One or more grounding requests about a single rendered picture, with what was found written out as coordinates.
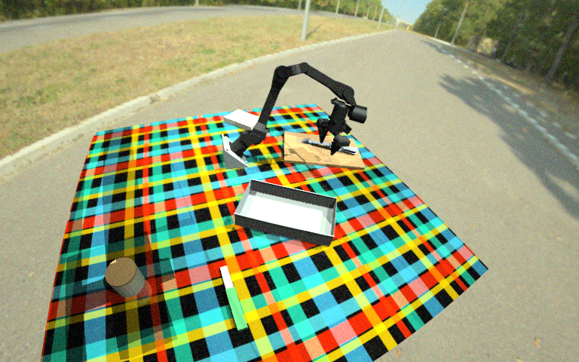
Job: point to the peach cylinder with white sides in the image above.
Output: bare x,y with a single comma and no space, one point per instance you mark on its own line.
124,276

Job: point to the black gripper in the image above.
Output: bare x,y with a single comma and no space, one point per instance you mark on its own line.
333,125

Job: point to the light wooden board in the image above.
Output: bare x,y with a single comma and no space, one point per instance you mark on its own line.
303,153

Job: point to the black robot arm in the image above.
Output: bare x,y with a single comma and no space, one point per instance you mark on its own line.
281,74

